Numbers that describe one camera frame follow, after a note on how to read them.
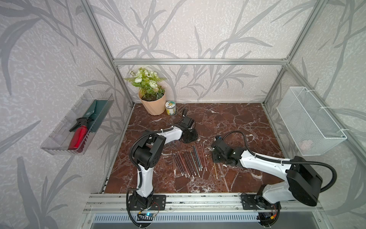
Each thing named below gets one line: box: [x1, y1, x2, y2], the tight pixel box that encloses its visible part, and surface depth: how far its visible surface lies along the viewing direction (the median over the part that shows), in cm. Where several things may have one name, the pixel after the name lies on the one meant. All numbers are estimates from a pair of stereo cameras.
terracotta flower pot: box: [138, 90, 167, 116], surface depth 105 cm
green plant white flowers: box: [124, 67, 167, 101], surface depth 100 cm
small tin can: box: [165, 100, 177, 116], surface depth 111 cm
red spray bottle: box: [67, 117, 94, 150], surface depth 62 cm
